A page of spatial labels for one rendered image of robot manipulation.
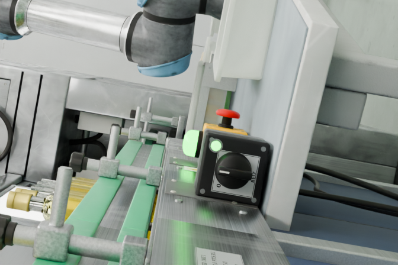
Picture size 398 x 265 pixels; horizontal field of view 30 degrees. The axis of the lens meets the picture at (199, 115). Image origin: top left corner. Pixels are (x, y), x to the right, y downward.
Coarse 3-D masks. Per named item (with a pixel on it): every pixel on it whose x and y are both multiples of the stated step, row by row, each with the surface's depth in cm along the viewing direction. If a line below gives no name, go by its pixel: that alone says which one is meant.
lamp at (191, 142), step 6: (192, 132) 121; (198, 132) 121; (186, 138) 121; (192, 138) 120; (198, 138) 120; (186, 144) 121; (192, 144) 120; (198, 144) 120; (186, 150) 121; (192, 150) 121; (198, 150) 120; (192, 156) 122; (198, 156) 121
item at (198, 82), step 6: (198, 66) 168; (204, 66) 170; (198, 72) 168; (198, 78) 168; (198, 84) 168; (198, 90) 168; (192, 96) 184; (198, 96) 169; (192, 102) 168; (192, 108) 168; (192, 114) 168; (192, 120) 168; (192, 126) 169; (186, 132) 185
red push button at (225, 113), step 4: (216, 112) 122; (220, 112) 121; (224, 112) 120; (228, 112) 120; (232, 112) 121; (236, 112) 121; (224, 116) 121; (228, 116) 120; (232, 116) 120; (236, 116) 121; (224, 120) 122; (228, 120) 122; (224, 124) 122; (228, 124) 122
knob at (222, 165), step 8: (232, 152) 90; (224, 160) 88; (232, 160) 88; (240, 160) 88; (248, 160) 90; (216, 168) 90; (224, 168) 87; (232, 168) 88; (240, 168) 88; (248, 168) 88; (216, 176) 90; (224, 176) 88; (232, 176) 87; (240, 176) 87; (248, 176) 87; (224, 184) 89; (232, 184) 89; (240, 184) 89
